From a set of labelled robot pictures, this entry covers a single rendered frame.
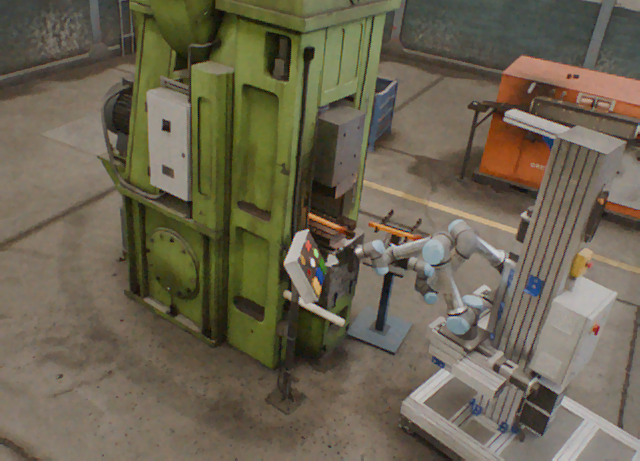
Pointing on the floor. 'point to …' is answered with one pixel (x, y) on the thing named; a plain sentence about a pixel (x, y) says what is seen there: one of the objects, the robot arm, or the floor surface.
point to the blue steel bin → (383, 109)
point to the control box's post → (291, 337)
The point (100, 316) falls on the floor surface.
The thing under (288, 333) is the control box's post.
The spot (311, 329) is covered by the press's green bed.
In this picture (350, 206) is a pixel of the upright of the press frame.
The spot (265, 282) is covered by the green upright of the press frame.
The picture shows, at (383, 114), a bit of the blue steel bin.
